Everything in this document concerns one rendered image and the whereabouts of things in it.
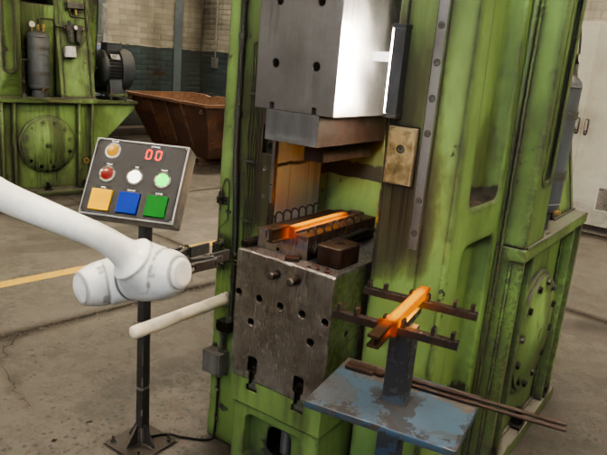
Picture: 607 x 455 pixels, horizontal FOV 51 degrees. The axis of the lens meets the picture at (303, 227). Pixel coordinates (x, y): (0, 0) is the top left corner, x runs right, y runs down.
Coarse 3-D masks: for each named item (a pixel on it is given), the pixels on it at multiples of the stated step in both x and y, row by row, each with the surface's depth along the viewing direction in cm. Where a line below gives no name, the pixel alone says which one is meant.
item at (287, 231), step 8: (328, 216) 219; (336, 216) 220; (344, 216) 224; (296, 224) 205; (304, 224) 206; (312, 224) 208; (272, 232) 193; (280, 232) 196; (288, 232) 199; (272, 240) 194; (280, 240) 196
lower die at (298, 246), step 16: (272, 224) 213; (288, 224) 211; (320, 224) 211; (336, 224) 216; (352, 224) 218; (368, 224) 227; (288, 240) 202; (304, 240) 198; (320, 240) 203; (304, 256) 199
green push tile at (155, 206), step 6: (150, 198) 213; (156, 198) 213; (162, 198) 212; (168, 198) 212; (150, 204) 212; (156, 204) 212; (162, 204) 212; (144, 210) 212; (150, 210) 212; (156, 210) 211; (162, 210) 211; (144, 216) 212; (150, 216) 211; (156, 216) 211; (162, 216) 211
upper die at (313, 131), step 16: (272, 112) 197; (288, 112) 194; (272, 128) 198; (288, 128) 195; (304, 128) 191; (320, 128) 189; (336, 128) 197; (352, 128) 204; (368, 128) 212; (384, 128) 222; (304, 144) 192; (320, 144) 191; (336, 144) 199
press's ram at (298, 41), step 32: (288, 0) 187; (320, 0) 181; (352, 0) 180; (384, 0) 193; (288, 32) 189; (320, 32) 183; (352, 32) 183; (384, 32) 198; (288, 64) 191; (320, 64) 184; (352, 64) 187; (384, 64) 202; (256, 96) 200; (288, 96) 193; (320, 96) 186; (352, 96) 191; (384, 96) 206
